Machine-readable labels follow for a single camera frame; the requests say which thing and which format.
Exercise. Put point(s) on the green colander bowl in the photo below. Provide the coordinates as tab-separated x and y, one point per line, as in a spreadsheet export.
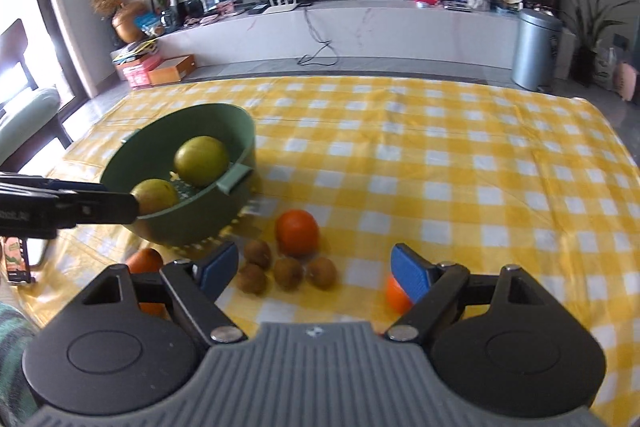
200	122

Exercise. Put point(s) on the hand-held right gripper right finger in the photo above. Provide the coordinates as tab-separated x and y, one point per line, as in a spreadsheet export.
407	269

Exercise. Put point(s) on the yellow checked tablecloth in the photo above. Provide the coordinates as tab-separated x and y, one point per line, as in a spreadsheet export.
425	157

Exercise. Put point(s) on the pink box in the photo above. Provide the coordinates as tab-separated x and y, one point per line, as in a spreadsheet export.
137	74

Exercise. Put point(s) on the dark wooden chair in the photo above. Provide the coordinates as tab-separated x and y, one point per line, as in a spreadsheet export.
15	52

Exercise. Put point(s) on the orange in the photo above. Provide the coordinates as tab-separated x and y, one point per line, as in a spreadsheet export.
395	299
297	232
145	261

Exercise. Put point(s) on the pink round object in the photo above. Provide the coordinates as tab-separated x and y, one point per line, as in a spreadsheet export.
626	82

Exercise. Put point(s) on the blue snack bag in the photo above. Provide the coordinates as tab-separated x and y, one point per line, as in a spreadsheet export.
150	24

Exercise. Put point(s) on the white marble television cabinet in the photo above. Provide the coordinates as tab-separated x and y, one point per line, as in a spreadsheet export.
375	32

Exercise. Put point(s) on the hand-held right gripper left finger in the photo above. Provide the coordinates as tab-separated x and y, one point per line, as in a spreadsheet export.
220	264

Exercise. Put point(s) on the brown kiwi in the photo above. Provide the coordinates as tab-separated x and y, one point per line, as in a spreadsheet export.
251	279
321	273
258	253
288	273

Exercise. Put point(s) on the green striped clothing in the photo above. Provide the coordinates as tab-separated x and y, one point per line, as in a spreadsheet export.
12	357

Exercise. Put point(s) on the silver pedal trash can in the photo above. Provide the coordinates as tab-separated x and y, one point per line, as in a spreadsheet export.
535	52

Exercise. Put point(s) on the orange cardboard box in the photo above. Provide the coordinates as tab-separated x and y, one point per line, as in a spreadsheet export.
172	71

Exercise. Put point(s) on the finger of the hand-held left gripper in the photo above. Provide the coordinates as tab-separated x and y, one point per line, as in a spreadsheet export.
100	208
80	185

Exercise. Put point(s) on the golden vase with dried flowers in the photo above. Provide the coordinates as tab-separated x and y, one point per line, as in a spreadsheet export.
127	22

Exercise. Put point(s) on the white printed bag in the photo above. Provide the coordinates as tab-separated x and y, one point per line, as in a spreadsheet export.
604	69

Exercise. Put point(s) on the pale green seat cushion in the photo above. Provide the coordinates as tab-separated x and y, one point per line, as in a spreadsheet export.
25	122

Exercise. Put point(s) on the stack of magazines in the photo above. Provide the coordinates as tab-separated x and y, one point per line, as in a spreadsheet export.
132	52

